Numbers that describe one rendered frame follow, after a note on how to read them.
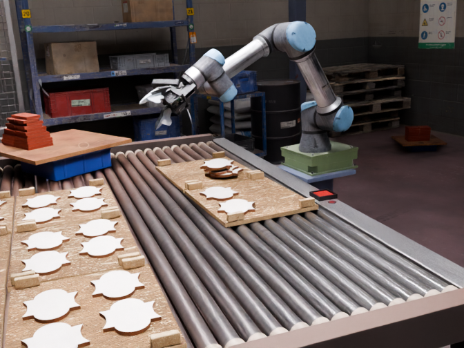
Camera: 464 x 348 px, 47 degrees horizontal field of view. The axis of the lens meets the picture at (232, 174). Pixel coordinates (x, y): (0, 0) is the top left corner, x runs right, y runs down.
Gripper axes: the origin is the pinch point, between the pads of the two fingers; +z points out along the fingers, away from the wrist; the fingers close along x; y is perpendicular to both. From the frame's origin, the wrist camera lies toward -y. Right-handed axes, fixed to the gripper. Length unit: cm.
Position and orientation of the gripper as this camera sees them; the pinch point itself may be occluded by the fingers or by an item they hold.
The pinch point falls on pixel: (146, 116)
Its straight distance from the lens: 194.4
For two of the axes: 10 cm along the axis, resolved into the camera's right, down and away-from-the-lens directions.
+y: 6.7, 5.1, -5.4
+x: 2.6, 5.2, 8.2
